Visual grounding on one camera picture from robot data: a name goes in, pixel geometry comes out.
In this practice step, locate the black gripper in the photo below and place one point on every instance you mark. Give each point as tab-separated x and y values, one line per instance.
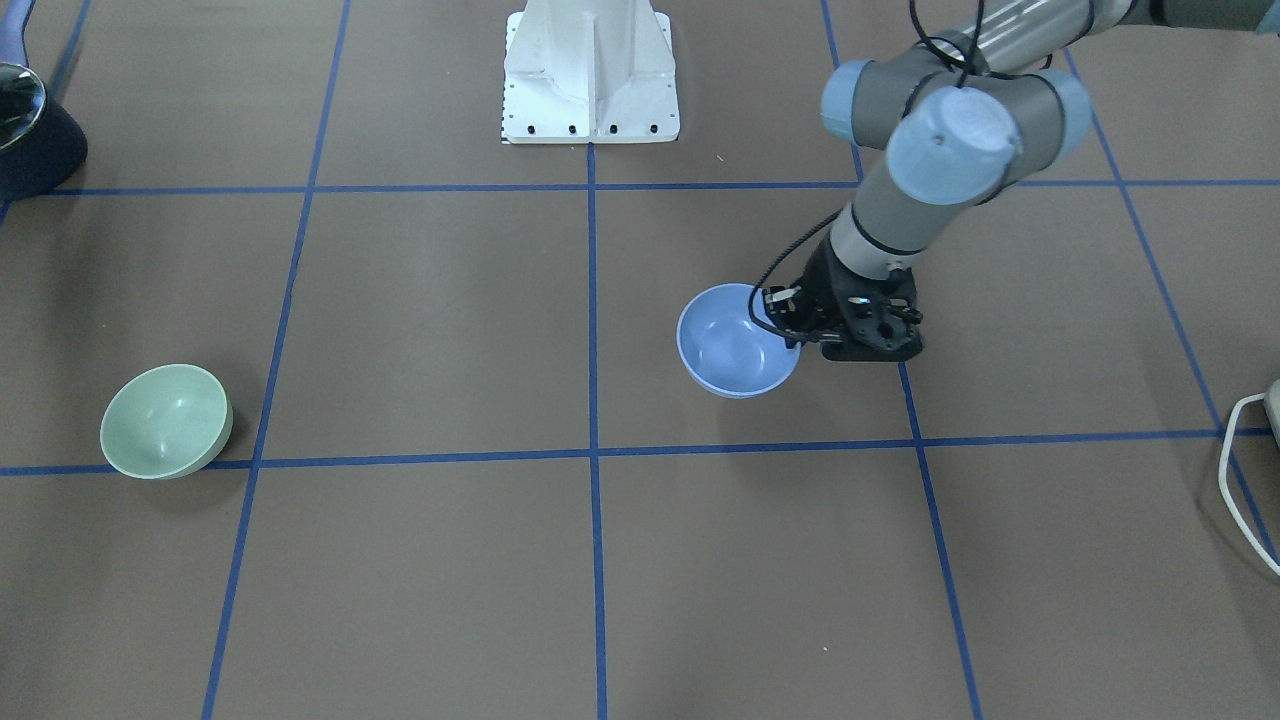
823	287

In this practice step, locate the green bowl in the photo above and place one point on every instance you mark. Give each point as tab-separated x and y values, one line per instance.
167	423

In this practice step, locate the blue bowl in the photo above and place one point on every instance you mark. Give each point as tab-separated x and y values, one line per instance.
724	351

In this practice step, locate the dark round object with metal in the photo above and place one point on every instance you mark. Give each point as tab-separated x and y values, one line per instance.
42	145

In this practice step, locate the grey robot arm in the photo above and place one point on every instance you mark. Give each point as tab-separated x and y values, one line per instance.
959	117

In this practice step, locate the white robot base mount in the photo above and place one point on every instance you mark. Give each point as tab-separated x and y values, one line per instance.
589	72

